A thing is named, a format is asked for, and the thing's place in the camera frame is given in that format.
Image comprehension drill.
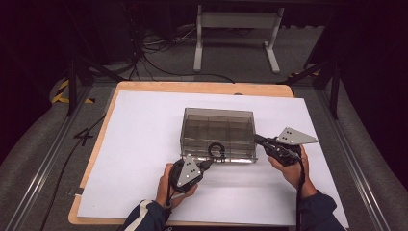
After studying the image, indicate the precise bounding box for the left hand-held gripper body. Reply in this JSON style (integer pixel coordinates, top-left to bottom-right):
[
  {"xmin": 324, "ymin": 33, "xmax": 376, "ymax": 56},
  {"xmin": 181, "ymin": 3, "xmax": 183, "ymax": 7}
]
[{"xmin": 168, "ymin": 154, "xmax": 207, "ymax": 194}]

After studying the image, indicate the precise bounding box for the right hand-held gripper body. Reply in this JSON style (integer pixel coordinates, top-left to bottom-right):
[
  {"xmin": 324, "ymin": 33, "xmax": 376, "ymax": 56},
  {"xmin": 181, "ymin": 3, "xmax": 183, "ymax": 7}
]
[{"xmin": 263, "ymin": 126, "xmax": 319, "ymax": 167}]

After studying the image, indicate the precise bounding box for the black beaded bracelet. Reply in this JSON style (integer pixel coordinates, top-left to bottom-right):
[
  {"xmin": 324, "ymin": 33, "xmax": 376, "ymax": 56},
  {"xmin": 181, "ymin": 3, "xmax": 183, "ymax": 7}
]
[{"xmin": 207, "ymin": 141, "xmax": 227, "ymax": 161}]

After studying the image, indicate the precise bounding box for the clear plastic drawer box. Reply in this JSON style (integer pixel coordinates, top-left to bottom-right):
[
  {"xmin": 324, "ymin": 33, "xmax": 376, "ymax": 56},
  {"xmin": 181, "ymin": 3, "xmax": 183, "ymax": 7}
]
[{"xmin": 179, "ymin": 107, "xmax": 259, "ymax": 165}]

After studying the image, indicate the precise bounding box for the person's left hand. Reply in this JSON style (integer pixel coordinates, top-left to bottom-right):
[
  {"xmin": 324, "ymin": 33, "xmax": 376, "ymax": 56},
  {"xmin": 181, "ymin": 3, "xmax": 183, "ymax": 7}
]
[{"xmin": 155, "ymin": 162, "xmax": 199, "ymax": 210}]

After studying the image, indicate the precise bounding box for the person's right hand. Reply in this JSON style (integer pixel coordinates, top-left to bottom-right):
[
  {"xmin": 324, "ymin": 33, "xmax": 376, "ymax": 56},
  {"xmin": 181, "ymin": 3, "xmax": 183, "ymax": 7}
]
[{"xmin": 267, "ymin": 143, "xmax": 319, "ymax": 199}]

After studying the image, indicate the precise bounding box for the white paper sheet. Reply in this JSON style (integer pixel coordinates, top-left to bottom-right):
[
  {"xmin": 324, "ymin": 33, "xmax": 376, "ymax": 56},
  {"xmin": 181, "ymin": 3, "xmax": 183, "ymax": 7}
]
[{"xmin": 76, "ymin": 90, "xmax": 350, "ymax": 230}]

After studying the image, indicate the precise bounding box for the wooden table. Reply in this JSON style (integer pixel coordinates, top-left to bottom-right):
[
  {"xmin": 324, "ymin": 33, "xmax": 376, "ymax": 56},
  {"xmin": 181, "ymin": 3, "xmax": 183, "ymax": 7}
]
[{"xmin": 67, "ymin": 80, "xmax": 295, "ymax": 226}]

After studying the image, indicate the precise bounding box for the small silver tape piece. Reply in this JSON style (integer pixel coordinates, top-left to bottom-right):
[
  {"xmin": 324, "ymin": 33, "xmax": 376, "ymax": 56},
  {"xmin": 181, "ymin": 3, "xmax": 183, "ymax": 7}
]
[{"xmin": 65, "ymin": 187, "xmax": 86, "ymax": 197}]

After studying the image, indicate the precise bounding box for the white metal stand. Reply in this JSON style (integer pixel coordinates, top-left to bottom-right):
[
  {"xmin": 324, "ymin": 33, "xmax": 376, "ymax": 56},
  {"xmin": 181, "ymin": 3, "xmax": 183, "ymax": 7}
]
[{"xmin": 192, "ymin": 4, "xmax": 286, "ymax": 75}]

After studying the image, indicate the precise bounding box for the yellow black hazard tape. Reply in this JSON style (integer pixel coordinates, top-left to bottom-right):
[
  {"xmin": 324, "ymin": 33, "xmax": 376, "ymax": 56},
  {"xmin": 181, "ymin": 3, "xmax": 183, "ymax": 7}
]
[{"xmin": 50, "ymin": 78, "xmax": 96, "ymax": 105}]

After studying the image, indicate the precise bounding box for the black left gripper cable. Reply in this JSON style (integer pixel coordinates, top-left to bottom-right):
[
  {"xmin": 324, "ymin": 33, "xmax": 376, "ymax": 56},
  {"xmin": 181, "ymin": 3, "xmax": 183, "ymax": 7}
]
[{"xmin": 163, "ymin": 159, "xmax": 185, "ymax": 223}]

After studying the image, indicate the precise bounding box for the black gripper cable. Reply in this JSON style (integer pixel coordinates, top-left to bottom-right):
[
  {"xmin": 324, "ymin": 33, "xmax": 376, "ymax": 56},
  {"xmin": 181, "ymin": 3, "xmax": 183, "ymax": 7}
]
[
  {"xmin": 163, "ymin": 159, "xmax": 185, "ymax": 223},
  {"xmin": 293, "ymin": 153, "xmax": 306, "ymax": 231}
]

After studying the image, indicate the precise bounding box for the black metal frame stand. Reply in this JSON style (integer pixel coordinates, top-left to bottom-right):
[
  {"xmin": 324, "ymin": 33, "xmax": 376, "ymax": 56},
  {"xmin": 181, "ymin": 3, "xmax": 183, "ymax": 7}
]
[
  {"xmin": 276, "ymin": 57, "xmax": 342, "ymax": 120},
  {"xmin": 64, "ymin": 57, "xmax": 125, "ymax": 117}
]

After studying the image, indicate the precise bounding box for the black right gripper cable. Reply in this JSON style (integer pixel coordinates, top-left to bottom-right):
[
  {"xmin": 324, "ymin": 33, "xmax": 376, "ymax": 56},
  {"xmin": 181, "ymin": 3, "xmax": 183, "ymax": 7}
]
[{"xmin": 293, "ymin": 153, "xmax": 306, "ymax": 231}]

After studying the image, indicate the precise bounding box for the aluminium floor rail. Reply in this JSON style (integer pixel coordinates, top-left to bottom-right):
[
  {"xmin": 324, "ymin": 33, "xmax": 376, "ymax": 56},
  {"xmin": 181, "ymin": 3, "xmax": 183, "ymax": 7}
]
[
  {"xmin": 315, "ymin": 89, "xmax": 392, "ymax": 231},
  {"xmin": 4, "ymin": 84, "xmax": 94, "ymax": 231}
]

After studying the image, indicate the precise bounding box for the long black cable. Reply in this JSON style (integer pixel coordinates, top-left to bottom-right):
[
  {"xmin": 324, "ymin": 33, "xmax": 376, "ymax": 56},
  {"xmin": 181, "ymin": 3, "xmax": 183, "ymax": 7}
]
[{"xmin": 140, "ymin": 52, "xmax": 236, "ymax": 85}]

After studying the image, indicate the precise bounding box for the black floor cable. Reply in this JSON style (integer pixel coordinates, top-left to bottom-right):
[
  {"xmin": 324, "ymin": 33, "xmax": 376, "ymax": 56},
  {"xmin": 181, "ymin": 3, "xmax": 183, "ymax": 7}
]
[{"xmin": 39, "ymin": 114, "xmax": 107, "ymax": 231}]

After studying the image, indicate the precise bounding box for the tangle of black cables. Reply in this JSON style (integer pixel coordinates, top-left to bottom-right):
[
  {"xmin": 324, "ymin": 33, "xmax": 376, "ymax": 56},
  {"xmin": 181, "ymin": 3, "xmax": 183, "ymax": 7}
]
[{"xmin": 126, "ymin": 6, "xmax": 200, "ymax": 82}]

